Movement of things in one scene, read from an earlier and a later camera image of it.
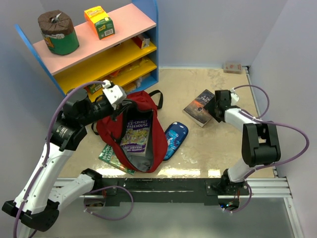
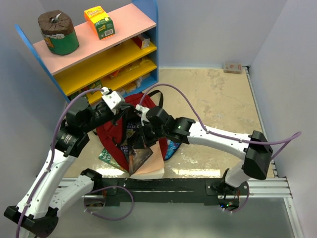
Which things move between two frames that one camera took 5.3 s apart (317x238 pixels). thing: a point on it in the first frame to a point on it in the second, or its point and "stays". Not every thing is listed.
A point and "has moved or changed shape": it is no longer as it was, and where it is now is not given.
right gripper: x=209 y=106 to x=143 y=141
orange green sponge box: x=102 y=25 stays
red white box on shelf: x=142 y=42 stays
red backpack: x=138 y=105 has moved or changed shape
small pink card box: x=233 y=68 stays
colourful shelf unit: x=130 y=58 stays
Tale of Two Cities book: x=195 y=110 to x=143 y=163
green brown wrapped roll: x=58 y=31 stays
